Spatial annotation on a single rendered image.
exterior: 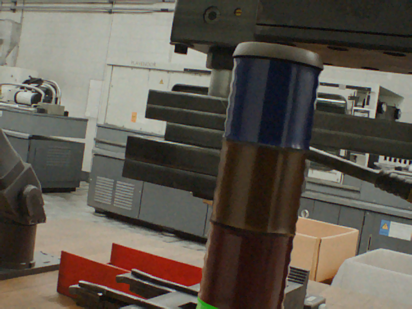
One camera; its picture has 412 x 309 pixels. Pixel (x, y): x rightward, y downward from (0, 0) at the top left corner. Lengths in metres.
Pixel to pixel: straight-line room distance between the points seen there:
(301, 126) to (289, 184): 0.02
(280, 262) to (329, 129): 0.23
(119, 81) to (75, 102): 3.19
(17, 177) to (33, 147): 6.59
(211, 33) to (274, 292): 0.30
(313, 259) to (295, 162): 2.58
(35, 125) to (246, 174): 7.22
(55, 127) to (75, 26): 2.69
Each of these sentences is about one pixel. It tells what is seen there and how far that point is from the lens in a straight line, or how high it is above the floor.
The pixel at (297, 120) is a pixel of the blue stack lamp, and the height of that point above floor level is 1.17.
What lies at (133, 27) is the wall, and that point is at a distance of 9.14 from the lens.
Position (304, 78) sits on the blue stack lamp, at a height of 1.18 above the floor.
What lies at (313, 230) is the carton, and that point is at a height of 0.67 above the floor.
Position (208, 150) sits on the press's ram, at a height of 1.14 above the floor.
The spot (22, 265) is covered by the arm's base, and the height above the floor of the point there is 0.92.
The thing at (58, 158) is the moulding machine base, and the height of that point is 0.45.
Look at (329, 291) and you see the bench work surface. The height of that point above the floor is 0.90.
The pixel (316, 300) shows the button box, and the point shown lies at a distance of 0.92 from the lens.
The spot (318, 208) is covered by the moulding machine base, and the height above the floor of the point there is 0.58.
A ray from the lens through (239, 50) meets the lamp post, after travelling 0.26.
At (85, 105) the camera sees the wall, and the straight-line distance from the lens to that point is 9.53.
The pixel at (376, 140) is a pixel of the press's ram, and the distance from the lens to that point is 0.47.
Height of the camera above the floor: 1.16
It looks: 3 degrees down
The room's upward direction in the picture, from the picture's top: 9 degrees clockwise
